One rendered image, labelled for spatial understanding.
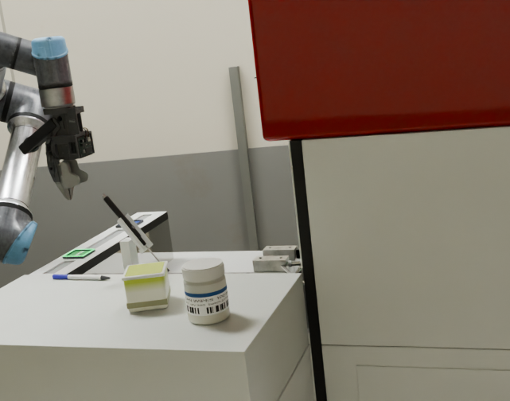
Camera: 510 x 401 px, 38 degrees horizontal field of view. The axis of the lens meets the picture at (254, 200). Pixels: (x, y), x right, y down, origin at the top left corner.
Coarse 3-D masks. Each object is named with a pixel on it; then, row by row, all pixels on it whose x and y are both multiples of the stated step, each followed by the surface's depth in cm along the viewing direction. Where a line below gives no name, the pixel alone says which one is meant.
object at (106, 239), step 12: (132, 216) 207; (144, 216) 207; (156, 216) 204; (120, 228) 195; (96, 240) 185; (108, 240) 185; (96, 252) 174; (48, 264) 169; (60, 264) 169; (72, 264) 166
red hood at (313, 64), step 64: (256, 0) 131; (320, 0) 127; (384, 0) 124; (448, 0) 121; (256, 64) 134; (320, 64) 130; (384, 64) 127; (448, 64) 124; (320, 128) 133; (384, 128) 129; (448, 128) 126
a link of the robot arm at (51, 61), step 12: (60, 36) 162; (36, 48) 160; (48, 48) 159; (60, 48) 161; (36, 60) 161; (48, 60) 160; (60, 60) 161; (36, 72) 162; (48, 72) 160; (60, 72) 161; (48, 84) 161; (60, 84) 161; (72, 84) 165
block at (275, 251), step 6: (270, 246) 182; (276, 246) 181; (282, 246) 180; (288, 246) 180; (294, 246) 179; (264, 252) 179; (270, 252) 179; (276, 252) 178; (282, 252) 178; (288, 252) 177; (294, 252) 177; (294, 258) 177
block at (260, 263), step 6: (258, 258) 173; (264, 258) 172; (270, 258) 172; (276, 258) 171; (282, 258) 171; (288, 258) 172; (258, 264) 172; (264, 264) 171; (270, 264) 171; (276, 264) 170; (282, 264) 170; (258, 270) 172; (264, 270) 171; (270, 270) 171; (276, 270) 171; (282, 270) 170
